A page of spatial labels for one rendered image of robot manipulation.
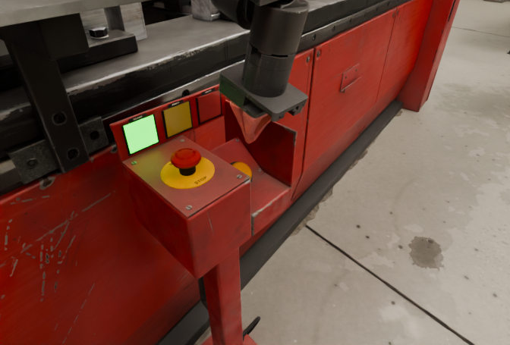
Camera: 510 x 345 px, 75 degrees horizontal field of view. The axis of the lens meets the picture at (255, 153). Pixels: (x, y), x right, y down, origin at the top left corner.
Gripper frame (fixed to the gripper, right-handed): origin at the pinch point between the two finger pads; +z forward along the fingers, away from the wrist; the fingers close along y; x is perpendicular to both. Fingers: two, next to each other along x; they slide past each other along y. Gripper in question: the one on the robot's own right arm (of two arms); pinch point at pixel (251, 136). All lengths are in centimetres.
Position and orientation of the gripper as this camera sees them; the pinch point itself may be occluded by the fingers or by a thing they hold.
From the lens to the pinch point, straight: 48.1
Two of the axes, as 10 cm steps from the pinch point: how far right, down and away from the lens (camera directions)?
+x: -7.0, 4.1, -5.9
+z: -1.8, 7.0, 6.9
